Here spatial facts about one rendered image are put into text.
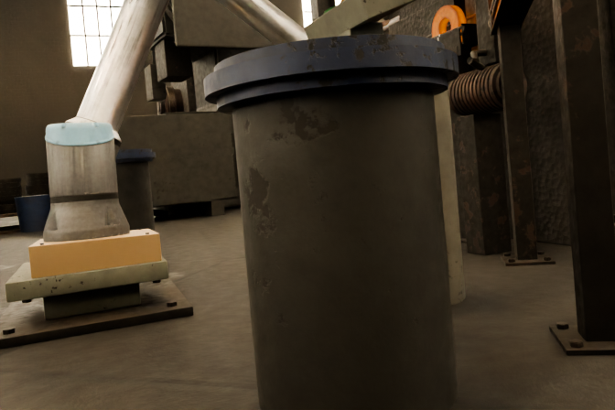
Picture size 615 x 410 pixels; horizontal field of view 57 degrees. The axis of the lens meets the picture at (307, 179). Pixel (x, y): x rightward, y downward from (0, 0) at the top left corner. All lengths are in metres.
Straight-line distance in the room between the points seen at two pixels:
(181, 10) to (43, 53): 7.65
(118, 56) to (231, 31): 2.97
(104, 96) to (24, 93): 10.21
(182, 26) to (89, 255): 3.25
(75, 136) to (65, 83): 10.42
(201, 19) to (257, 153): 3.84
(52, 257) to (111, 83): 0.52
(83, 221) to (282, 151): 0.79
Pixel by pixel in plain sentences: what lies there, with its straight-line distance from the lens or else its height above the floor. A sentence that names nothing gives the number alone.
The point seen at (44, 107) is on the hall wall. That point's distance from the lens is 11.73.
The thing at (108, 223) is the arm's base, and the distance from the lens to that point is 1.37.
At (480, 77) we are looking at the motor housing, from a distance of 1.64.
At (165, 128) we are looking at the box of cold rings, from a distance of 4.03.
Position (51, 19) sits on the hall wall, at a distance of 12.05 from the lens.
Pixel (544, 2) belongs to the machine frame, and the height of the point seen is 0.72.
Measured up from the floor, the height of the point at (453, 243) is 0.12.
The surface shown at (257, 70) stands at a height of 0.40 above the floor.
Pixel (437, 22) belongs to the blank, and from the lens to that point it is 2.12.
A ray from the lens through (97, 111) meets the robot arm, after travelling 1.57.
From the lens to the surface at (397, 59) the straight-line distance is 0.60.
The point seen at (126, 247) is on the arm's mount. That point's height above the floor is 0.16.
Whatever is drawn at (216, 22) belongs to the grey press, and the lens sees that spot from 4.50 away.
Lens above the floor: 0.30
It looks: 1 degrees down
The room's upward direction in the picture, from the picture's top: 5 degrees counter-clockwise
